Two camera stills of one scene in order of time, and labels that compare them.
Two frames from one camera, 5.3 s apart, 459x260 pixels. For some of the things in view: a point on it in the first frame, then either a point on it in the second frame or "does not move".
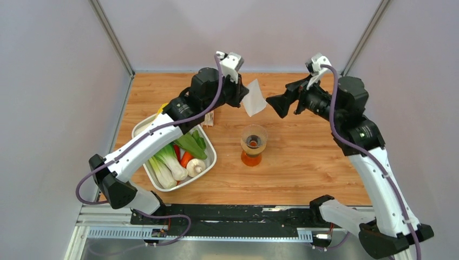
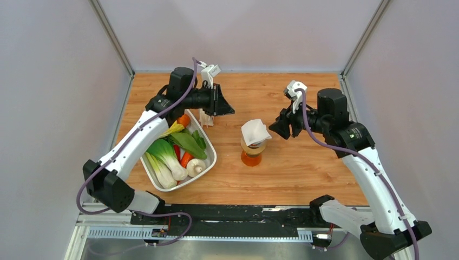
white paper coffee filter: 254,101 → 254,131
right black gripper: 281,103 → 287,117
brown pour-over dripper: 253,151 does not move
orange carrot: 186,157 does not move
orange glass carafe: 250,160 does not move
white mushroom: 195,167 does not move
